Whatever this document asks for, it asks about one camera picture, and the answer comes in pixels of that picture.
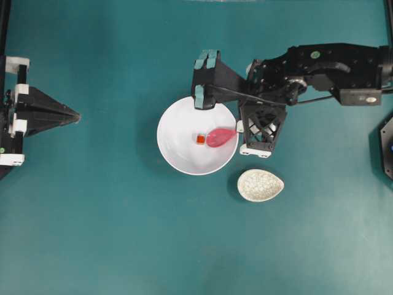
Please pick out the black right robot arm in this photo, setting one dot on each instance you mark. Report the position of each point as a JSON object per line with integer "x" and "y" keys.
{"x": 354, "y": 75}

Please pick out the small red block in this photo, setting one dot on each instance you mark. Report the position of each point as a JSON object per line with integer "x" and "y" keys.
{"x": 200, "y": 139}

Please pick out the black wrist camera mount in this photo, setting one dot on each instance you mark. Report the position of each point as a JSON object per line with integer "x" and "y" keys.
{"x": 360, "y": 97}

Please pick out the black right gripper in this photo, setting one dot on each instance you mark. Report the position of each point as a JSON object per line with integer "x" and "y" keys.
{"x": 263, "y": 108}

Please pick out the speckled teardrop spoon rest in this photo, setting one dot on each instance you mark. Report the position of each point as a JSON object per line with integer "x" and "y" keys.
{"x": 257, "y": 185}

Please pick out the black right robot arm base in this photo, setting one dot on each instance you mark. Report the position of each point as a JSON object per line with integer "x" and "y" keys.
{"x": 385, "y": 138}

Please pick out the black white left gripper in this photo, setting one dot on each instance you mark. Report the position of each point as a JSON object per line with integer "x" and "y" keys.
{"x": 14, "y": 127}

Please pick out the pink plastic spoon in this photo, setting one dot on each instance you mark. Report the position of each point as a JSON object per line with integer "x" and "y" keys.
{"x": 219, "y": 136}

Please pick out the white round bowl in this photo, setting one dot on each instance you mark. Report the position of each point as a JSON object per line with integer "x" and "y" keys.
{"x": 177, "y": 133}

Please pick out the black aluminium frame rail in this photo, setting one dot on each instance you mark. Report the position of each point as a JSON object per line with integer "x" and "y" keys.
{"x": 5, "y": 6}

